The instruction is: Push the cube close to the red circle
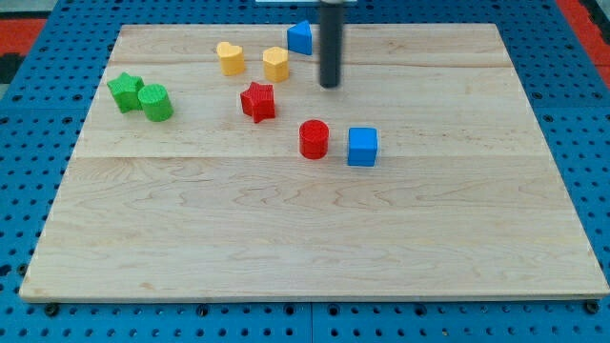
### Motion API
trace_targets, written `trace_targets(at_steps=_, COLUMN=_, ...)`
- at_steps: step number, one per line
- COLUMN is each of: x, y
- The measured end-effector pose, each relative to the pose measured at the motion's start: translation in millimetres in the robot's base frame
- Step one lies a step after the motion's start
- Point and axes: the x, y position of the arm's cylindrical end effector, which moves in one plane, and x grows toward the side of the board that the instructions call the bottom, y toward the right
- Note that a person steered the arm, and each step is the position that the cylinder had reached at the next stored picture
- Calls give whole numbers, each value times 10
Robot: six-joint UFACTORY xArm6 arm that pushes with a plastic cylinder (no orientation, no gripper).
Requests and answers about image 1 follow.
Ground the blue cube block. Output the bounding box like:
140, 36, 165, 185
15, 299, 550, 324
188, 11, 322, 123
347, 127, 378, 167

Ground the red cylinder block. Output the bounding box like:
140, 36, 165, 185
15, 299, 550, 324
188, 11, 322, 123
299, 119, 330, 159

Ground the red star block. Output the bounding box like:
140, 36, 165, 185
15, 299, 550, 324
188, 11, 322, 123
240, 82, 275, 123

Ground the yellow hexagon block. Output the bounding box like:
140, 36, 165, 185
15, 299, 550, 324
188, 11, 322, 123
263, 47, 290, 83

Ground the blue triangle block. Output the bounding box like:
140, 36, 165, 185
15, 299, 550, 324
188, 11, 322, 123
287, 20, 313, 55

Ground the yellow heart block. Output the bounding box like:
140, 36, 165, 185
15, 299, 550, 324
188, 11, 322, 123
216, 41, 246, 76

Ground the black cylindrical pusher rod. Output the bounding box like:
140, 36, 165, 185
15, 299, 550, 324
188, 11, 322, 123
318, 0, 344, 89

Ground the green cylinder block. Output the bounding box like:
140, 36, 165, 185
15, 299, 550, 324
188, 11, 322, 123
137, 84, 173, 122

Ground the light wooden board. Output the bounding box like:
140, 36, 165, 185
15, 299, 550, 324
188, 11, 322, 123
20, 24, 609, 303

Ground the green star block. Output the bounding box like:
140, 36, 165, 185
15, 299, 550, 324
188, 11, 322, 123
107, 72, 144, 113

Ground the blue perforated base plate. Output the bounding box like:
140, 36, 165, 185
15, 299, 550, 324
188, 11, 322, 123
1, 1, 609, 342

